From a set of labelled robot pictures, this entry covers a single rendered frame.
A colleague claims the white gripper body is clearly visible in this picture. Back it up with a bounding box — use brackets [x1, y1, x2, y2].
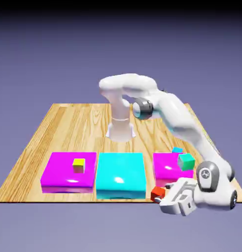
[159, 177, 198, 215]

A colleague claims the small red cube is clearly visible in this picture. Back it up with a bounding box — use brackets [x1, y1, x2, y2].
[150, 186, 167, 202]

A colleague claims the small green cube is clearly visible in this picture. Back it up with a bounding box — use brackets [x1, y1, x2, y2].
[177, 153, 196, 171]

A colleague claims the small yellow cube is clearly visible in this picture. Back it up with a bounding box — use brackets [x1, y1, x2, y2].
[72, 158, 86, 174]

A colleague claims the large magenta box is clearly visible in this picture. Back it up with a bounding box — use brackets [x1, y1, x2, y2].
[40, 152, 97, 194]
[152, 152, 195, 187]

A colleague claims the large cyan box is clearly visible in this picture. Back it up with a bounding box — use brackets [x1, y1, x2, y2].
[95, 152, 147, 200]

